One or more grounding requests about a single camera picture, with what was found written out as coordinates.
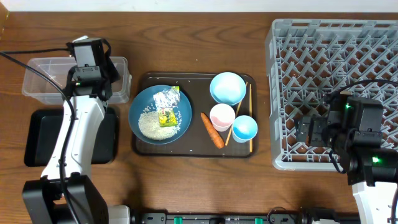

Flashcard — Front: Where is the foil snack wrapper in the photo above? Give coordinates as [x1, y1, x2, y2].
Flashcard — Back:
[153, 86, 180, 128]

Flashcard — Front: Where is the light blue plastic cup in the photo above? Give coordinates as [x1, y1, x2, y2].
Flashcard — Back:
[232, 115, 258, 143]

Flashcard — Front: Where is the light blue bowl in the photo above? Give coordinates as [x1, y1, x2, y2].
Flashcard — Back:
[210, 72, 246, 106]

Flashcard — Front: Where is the pink plastic cup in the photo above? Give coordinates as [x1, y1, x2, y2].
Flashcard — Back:
[210, 103, 236, 132]

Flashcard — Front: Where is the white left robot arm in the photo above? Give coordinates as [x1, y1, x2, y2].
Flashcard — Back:
[22, 65, 111, 223]

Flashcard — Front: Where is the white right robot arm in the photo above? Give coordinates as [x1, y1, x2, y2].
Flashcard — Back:
[295, 95, 397, 223]

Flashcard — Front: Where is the grey dishwasher rack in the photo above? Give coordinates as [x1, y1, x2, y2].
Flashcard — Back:
[265, 19, 397, 171]

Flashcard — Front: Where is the dark blue plate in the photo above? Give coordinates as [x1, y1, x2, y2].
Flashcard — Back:
[128, 85, 193, 145]

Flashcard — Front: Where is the clear plastic bin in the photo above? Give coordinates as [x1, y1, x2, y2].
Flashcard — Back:
[21, 56, 132, 105]

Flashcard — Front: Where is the pile of white rice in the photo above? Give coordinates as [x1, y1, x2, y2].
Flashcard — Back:
[138, 111, 180, 141]

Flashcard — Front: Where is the black plastic tray bin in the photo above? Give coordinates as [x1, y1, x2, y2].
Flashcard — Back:
[24, 108, 119, 167]

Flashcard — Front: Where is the dark brown serving tray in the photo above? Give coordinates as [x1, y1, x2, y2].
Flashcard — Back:
[132, 72, 258, 159]

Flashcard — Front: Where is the wooden chopstick left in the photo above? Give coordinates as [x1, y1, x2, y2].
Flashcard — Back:
[225, 82, 248, 146]

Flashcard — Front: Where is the orange carrot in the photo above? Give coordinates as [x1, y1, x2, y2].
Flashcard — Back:
[200, 113, 224, 149]

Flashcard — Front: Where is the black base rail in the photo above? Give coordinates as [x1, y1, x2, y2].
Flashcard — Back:
[108, 205, 361, 224]

